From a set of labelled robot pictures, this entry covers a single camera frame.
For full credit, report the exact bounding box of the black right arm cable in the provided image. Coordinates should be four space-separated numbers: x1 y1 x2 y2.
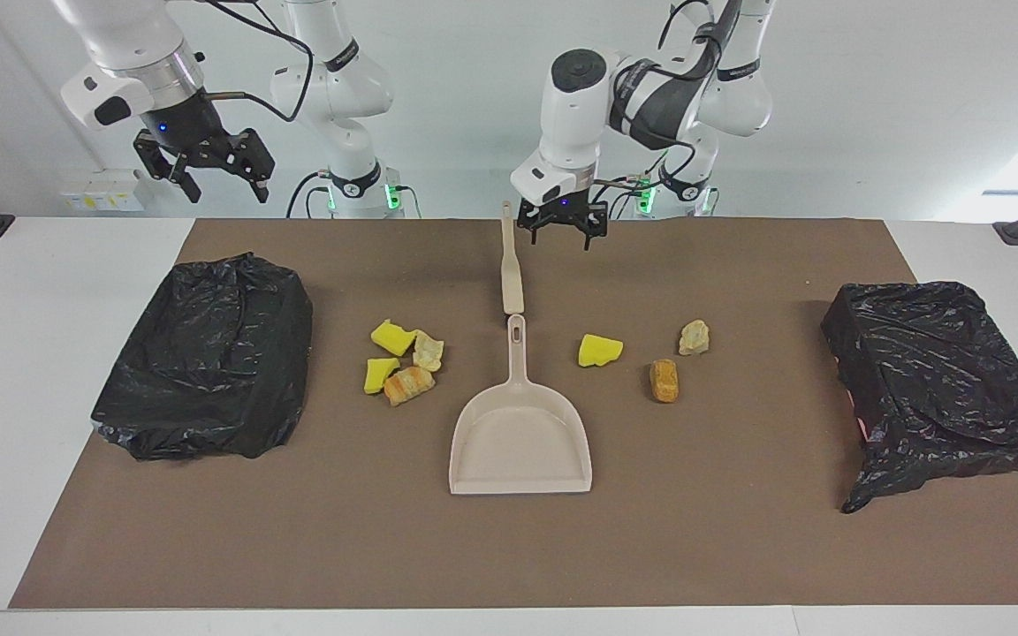
200 0 315 125

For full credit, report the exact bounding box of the brown table mat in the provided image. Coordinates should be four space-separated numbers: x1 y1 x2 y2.
10 218 1018 610

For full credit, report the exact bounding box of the black bag-lined bin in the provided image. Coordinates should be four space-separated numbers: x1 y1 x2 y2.
821 281 1018 515
91 254 314 462

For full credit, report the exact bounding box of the beige hand brush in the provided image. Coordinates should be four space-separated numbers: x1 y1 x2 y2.
499 201 525 315

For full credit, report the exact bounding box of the brown oval bread roll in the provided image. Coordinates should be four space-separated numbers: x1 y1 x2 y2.
649 359 680 404

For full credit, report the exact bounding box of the small yellow sponge piece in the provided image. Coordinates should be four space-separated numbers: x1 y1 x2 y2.
363 357 402 395

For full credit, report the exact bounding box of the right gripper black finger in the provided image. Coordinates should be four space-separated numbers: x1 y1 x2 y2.
134 131 202 205
209 128 276 204

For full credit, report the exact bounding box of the black base power cable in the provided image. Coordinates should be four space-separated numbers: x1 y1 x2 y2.
286 170 333 219

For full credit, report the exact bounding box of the beige plastic dustpan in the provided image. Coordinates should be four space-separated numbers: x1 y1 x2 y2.
449 314 593 496

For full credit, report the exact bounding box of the yellow sponge with green back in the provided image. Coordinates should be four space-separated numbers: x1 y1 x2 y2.
578 334 625 368

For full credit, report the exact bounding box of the large yellow sponge piece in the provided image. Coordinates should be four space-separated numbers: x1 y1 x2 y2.
370 319 419 358

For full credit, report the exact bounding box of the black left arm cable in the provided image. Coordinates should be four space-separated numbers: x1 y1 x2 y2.
593 0 744 222

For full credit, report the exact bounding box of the striped toy croissant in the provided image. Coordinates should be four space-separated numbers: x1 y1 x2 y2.
384 366 436 407

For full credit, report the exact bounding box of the white labelled wall box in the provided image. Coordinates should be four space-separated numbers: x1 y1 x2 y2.
61 170 156 212

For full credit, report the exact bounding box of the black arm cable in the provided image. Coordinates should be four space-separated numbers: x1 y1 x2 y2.
593 0 744 222
200 0 315 125

